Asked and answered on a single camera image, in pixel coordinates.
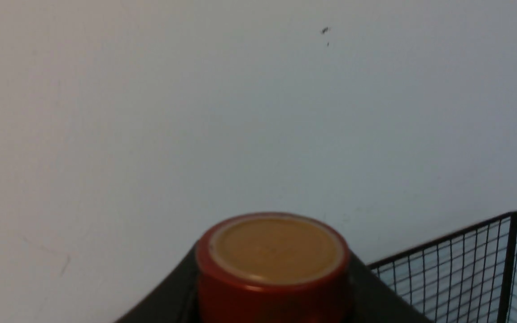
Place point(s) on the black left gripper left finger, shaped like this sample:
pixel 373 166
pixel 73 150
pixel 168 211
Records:
pixel 174 300

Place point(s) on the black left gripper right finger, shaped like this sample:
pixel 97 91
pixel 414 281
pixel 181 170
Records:
pixel 374 301

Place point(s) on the soy sauce bottle red cap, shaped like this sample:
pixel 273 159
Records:
pixel 273 267

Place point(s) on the black wire mesh shelf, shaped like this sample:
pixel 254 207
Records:
pixel 467 276

